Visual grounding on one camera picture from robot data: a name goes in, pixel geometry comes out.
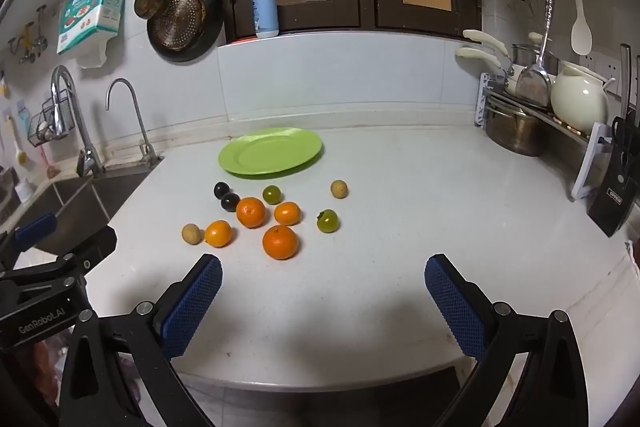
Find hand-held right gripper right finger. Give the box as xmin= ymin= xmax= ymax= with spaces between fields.
xmin=424 ymin=253 xmax=591 ymax=427

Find large orange mandarin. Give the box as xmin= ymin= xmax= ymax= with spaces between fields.
xmin=236 ymin=197 xmax=267 ymax=229
xmin=262 ymin=224 xmax=300 ymax=261

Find green white paper towel pack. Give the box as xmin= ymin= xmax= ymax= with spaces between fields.
xmin=56 ymin=0 xmax=127 ymax=68

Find hanging metal wall hooks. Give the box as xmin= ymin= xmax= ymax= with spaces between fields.
xmin=7 ymin=4 xmax=50 ymax=65

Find large chrome faucet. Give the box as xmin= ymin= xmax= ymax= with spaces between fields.
xmin=51 ymin=65 xmax=106 ymax=178

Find thin gooseneck faucet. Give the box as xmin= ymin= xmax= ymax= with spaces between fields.
xmin=105 ymin=78 xmax=164 ymax=168

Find wall power socket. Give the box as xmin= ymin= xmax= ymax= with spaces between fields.
xmin=585 ymin=54 xmax=621 ymax=95

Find cream ceramic pitcher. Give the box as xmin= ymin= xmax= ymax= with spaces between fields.
xmin=550 ymin=61 xmax=616 ymax=132

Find white metal dish rack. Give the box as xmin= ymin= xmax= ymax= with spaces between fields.
xmin=474 ymin=72 xmax=613 ymax=200

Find black knife block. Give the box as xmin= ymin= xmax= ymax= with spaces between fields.
xmin=586 ymin=117 xmax=640 ymax=238

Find white pump soap bottle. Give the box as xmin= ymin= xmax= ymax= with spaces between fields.
xmin=251 ymin=0 xmax=280 ymax=40

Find steel stock pot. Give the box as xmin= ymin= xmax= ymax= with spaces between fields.
xmin=485 ymin=99 xmax=548 ymax=158

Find small yellow-orange mandarin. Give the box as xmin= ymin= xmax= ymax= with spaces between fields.
xmin=204 ymin=220 xmax=234 ymax=248

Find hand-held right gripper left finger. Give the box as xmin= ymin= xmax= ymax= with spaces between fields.
xmin=59 ymin=253 xmax=224 ymax=427

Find wire faucet basket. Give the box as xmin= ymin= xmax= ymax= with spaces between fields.
xmin=27 ymin=99 xmax=71 ymax=146

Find steel sink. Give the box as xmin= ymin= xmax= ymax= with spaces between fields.
xmin=0 ymin=164 xmax=151 ymax=258

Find white rice paddle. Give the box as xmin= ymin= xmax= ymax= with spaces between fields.
xmin=571 ymin=0 xmax=593 ymax=56

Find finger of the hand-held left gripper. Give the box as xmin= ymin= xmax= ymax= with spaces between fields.
xmin=0 ymin=213 xmax=58 ymax=268
xmin=49 ymin=226 xmax=118 ymax=281

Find black frying pan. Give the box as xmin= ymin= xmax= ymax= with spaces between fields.
xmin=146 ymin=0 xmax=224 ymax=62

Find steel pan with white handle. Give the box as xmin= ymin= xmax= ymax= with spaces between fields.
xmin=462 ymin=29 xmax=561 ymax=78
xmin=455 ymin=48 xmax=523 ymax=95

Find metal slotted spatula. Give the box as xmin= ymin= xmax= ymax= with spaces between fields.
xmin=516 ymin=0 xmax=557 ymax=108

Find gold perforated colander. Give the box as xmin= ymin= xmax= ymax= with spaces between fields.
xmin=150 ymin=0 xmax=207 ymax=50

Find green tomato with calyx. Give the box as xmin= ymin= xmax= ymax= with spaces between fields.
xmin=316 ymin=209 xmax=339 ymax=234

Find green plate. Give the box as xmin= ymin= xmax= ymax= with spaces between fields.
xmin=218 ymin=127 xmax=323 ymax=179

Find medium orange mandarin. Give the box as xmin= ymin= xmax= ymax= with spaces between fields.
xmin=274 ymin=201 xmax=302 ymax=226

